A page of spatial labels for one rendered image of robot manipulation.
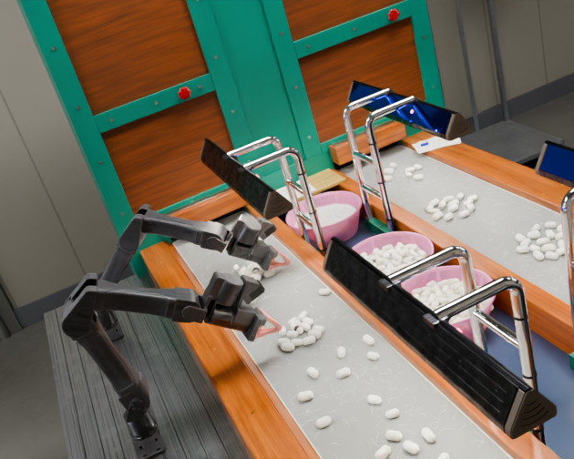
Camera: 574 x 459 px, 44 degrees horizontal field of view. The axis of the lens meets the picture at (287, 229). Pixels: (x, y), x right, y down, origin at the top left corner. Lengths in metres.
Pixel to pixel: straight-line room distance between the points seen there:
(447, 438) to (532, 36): 3.78
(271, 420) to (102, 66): 1.33
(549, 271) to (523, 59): 3.16
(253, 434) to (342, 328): 0.42
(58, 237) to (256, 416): 2.58
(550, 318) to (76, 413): 1.26
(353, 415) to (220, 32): 1.43
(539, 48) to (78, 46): 3.35
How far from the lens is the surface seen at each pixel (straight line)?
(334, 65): 2.70
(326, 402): 1.66
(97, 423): 2.03
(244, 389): 1.74
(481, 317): 1.42
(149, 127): 2.51
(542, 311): 1.78
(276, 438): 1.58
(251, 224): 2.07
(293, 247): 2.26
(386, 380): 1.68
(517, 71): 4.97
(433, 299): 1.90
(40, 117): 3.88
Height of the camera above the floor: 1.80
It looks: 26 degrees down
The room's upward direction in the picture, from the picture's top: 17 degrees counter-clockwise
